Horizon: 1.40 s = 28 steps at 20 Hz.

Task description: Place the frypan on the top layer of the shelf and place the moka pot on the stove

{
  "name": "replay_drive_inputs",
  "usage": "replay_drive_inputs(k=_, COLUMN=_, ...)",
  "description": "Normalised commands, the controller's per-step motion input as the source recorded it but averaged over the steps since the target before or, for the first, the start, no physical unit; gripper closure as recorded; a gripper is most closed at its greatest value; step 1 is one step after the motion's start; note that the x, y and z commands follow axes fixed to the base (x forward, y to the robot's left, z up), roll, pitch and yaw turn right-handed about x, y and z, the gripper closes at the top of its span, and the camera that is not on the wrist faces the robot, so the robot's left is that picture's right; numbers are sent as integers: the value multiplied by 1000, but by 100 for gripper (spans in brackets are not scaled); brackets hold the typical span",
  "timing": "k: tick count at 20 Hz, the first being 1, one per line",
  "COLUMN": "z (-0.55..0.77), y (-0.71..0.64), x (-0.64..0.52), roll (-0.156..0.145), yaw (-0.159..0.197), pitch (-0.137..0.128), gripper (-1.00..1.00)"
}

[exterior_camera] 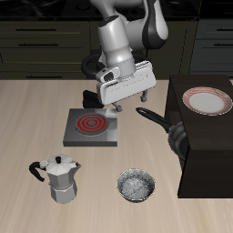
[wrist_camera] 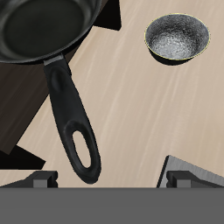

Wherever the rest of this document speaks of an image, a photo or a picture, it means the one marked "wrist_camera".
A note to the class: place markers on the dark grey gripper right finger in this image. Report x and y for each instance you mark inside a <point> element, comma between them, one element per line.
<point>182,178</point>

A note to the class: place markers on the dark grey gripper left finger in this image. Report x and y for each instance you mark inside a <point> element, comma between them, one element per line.
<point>43,178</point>

